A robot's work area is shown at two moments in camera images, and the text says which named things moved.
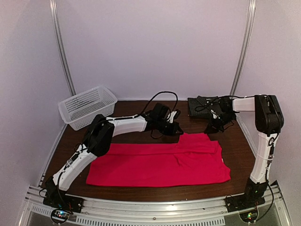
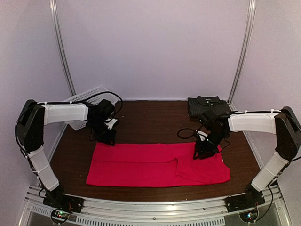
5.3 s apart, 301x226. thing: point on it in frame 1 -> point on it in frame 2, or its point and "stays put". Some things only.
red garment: x=194 y=158 stays put
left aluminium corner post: x=54 y=9 stays put
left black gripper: x=173 y=131 -> x=107 y=140
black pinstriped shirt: x=201 y=106 stays put
